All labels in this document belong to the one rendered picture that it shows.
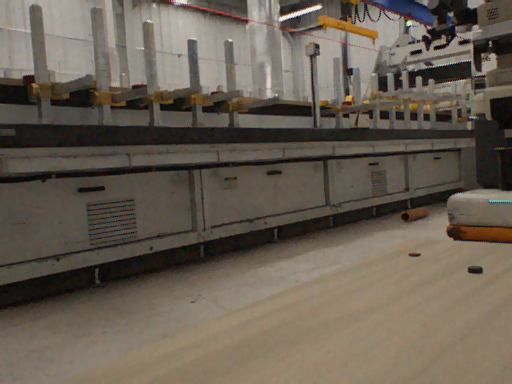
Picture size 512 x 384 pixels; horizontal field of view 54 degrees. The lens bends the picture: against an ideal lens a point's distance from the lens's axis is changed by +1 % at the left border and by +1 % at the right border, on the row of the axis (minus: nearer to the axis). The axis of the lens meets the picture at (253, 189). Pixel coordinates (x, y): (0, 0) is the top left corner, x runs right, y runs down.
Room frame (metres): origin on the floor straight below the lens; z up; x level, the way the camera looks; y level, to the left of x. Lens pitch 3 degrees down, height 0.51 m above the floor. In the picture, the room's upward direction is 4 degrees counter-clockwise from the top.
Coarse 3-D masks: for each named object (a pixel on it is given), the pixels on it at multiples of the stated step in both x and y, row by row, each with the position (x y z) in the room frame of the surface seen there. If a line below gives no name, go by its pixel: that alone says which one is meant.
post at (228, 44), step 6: (228, 42) 2.60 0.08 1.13; (228, 48) 2.60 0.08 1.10; (228, 54) 2.60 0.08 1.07; (228, 60) 2.61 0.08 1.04; (234, 60) 2.62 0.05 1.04; (228, 66) 2.61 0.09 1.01; (234, 66) 2.62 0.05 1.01; (228, 72) 2.61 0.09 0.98; (234, 72) 2.62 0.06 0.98; (228, 78) 2.61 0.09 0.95; (234, 78) 2.62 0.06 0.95; (228, 84) 2.61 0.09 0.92; (234, 84) 2.62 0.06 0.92; (228, 90) 2.62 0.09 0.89; (228, 114) 2.62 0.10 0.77; (234, 114) 2.61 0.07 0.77; (234, 120) 2.60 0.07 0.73
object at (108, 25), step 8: (104, 0) 3.19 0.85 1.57; (104, 8) 3.20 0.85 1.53; (104, 16) 3.20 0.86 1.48; (112, 16) 3.22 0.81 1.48; (104, 24) 3.21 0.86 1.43; (112, 24) 3.22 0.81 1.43; (104, 32) 3.21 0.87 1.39; (112, 32) 3.22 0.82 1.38; (112, 40) 3.21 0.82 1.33; (112, 48) 3.21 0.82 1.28; (112, 56) 3.20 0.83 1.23; (112, 64) 3.20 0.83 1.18; (112, 72) 3.20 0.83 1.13; (112, 80) 3.19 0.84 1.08
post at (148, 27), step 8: (144, 24) 2.25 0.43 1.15; (152, 24) 2.25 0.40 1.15; (144, 32) 2.25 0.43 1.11; (152, 32) 2.25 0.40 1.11; (144, 40) 2.25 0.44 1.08; (152, 40) 2.25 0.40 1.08; (144, 48) 2.25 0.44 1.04; (152, 48) 2.25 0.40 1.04; (152, 56) 2.24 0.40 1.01; (152, 64) 2.24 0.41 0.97; (152, 72) 2.24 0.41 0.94; (152, 80) 2.24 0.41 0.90; (152, 104) 2.24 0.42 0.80; (152, 112) 2.24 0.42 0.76; (152, 120) 2.24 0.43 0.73; (160, 120) 2.26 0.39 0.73
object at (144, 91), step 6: (132, 90) 1.98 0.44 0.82; (138, 90) 1.95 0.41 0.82; (144, 90) 1.92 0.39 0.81; (150, 90) 1.92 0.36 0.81; (114, 96) 2.06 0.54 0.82; (120, 96) 2.03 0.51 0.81; (126, 96) 2.01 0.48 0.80; (132, 96) 1.98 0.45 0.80; (138, 96) 1.96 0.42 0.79; (144, 96) 1.96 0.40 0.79; (90, 102) 2.19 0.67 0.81
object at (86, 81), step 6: (78, 78) 1.76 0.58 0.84; (84, 78) 1.73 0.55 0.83; (90, 78) 1.74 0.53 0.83; (60, 84) 1.85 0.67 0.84; (66, 84) 1.82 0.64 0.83; (72, 84) 1.79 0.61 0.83; (78, 84) 1.76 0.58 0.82; (84, 84) 1.73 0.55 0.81; (90, 84) 1.74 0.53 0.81; (54, 90) 1.88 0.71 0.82; (60, 90) 1.85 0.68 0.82; (66, 90) 1.82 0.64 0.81; (72, 90) 1.82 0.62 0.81; (36, 102) 2.02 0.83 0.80
